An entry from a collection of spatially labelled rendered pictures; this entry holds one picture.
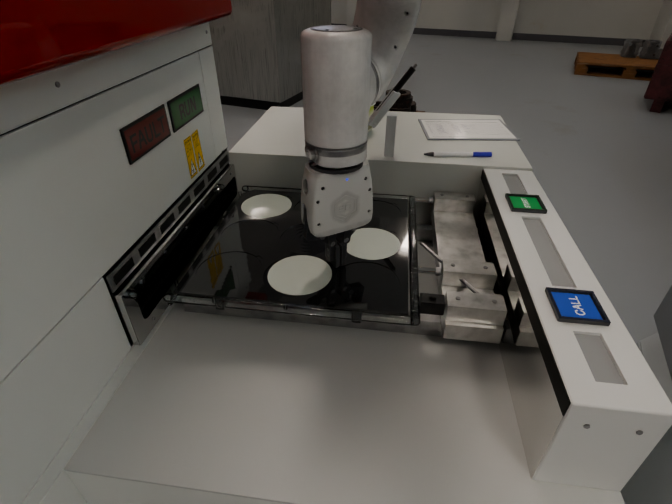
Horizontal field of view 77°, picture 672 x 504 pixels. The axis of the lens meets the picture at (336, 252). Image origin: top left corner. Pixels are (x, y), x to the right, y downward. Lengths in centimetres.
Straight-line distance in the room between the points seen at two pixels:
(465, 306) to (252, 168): 55
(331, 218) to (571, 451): 39
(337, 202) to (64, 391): 40
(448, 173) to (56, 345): 72
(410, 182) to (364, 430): 53
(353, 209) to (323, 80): 19
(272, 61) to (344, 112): 404
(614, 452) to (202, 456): 45
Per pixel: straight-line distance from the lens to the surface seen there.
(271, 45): 454
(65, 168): 54
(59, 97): 55
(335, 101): 52
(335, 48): 51
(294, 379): 62
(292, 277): 65
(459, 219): 87
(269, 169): 94
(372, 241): 73
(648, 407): 51
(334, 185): 57
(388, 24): 59
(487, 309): 62
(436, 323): 67
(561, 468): 56
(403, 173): 90
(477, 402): 62
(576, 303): 58
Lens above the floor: 130
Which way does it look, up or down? 35 degrees down
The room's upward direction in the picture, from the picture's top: straight up
